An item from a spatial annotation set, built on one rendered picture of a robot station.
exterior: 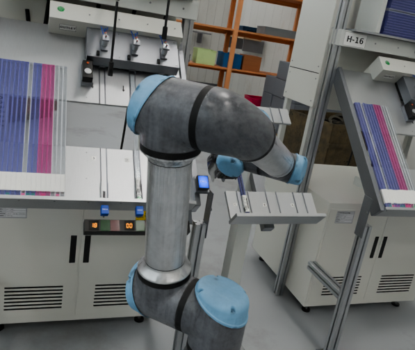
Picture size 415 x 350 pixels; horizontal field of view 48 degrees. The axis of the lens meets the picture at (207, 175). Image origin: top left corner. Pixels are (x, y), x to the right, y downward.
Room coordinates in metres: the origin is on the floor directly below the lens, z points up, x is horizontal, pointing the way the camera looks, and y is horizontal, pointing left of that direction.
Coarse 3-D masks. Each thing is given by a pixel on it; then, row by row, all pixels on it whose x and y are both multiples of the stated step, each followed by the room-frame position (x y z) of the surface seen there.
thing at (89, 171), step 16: (80, 160) 1.42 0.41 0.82; (96, 160) 1.45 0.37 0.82; (112, 160) 1.47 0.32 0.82; (128, 160) 1.49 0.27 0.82; (144, 160) 1.51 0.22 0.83; (80, 176) 1.39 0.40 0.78; (96, 176) 1.41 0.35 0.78; (112, 176) 1.43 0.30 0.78; (128, 176) 1.45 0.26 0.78; (144, 176) 1.47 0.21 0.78; (80, 192) 1.35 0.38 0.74; (96, 192) 1.37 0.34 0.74; (112, 192) 1.39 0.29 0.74; (128, 192) 1.41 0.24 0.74; (144, 192) 1.43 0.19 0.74; (192, 192) 1.49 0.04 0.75
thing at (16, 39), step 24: (0, 24) 1.68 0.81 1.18; (24, 24) 1.72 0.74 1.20; (48, 24) 1.76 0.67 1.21; (0, 48) 1.61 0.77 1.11; (24, 48) 1.65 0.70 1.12; (48, 48) 1.68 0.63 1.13; (72, 48) 1.72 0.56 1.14; (72, 72) 1.65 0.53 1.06; (96, 72) 1.69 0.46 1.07; (120, 72) 1.73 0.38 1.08; (144, 72) 1.77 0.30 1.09; (72, 96) 1.58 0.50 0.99; (96, 96) 1.62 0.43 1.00; (120, 96) 1.66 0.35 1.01
